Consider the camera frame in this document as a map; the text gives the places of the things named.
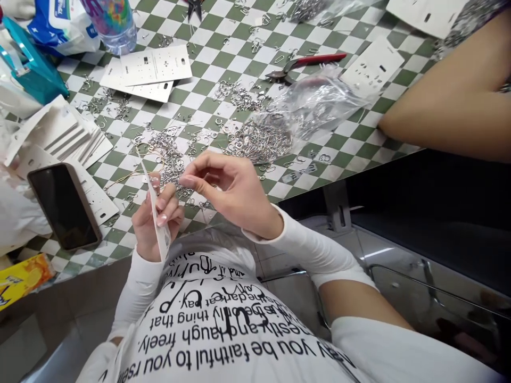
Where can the person's left hand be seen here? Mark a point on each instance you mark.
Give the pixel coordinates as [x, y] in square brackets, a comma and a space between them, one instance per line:
[143, 223]

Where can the person's right hand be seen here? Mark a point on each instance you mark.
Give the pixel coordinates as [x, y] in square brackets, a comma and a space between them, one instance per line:
[243, 195]

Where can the white display card with slot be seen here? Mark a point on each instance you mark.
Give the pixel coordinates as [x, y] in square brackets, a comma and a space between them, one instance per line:
[101, 199]

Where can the smartphone in brown case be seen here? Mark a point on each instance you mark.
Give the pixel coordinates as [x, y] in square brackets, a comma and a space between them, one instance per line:
[64, 205]

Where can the pile of silver metal findings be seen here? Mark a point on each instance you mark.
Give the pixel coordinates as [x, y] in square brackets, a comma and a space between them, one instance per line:
[169, 145]
[105, 105]
[239, 95]

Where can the metal table leg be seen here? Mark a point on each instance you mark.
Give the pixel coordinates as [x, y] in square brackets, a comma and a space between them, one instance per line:
[337, 205]

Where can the clear bag of silver findings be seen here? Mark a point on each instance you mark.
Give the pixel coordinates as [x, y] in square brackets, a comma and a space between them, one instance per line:
[303, 115]

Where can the stack of white cards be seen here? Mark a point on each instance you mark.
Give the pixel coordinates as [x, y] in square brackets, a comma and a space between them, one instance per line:
[68, 133]

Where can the white plastic bag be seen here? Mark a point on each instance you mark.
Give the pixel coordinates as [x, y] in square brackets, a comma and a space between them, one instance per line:
[18, 215]

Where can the yellow cardboard box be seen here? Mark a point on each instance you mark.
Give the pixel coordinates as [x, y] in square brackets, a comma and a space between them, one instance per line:
[22, 279]

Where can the plain white earring card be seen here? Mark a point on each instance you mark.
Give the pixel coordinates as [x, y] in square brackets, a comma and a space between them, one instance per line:
[135, 89]

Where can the green checkered tablecloth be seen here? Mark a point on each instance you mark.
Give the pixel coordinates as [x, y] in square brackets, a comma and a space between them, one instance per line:
[223, 52]

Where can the white earring card with studs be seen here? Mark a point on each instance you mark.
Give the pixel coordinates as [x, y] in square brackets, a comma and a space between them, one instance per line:
[157, 66]

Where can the white card with silver charms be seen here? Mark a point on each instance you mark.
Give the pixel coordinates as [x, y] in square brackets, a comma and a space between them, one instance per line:
[375, 68]

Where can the teal gift bag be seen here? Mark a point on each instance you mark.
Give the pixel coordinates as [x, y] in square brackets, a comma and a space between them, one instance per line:
[30, 68]

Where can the black scissors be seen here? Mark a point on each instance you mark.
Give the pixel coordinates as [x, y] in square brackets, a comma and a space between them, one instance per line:
[194, 8]

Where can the clear plastic bottle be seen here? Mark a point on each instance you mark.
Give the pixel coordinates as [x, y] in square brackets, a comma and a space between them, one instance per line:
[113, 24]

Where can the clear plastic bag of hooks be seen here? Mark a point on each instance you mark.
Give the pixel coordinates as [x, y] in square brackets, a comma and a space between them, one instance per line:
[319, 8]

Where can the blue and white tissue packet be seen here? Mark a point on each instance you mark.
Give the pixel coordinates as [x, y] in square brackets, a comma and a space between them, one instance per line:
[60, 28]

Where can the pile of white cards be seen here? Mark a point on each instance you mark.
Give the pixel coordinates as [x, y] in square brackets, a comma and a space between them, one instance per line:
[427, 16]

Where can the metal chair frame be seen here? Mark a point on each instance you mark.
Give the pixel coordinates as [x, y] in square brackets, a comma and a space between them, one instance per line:
[435, 287]

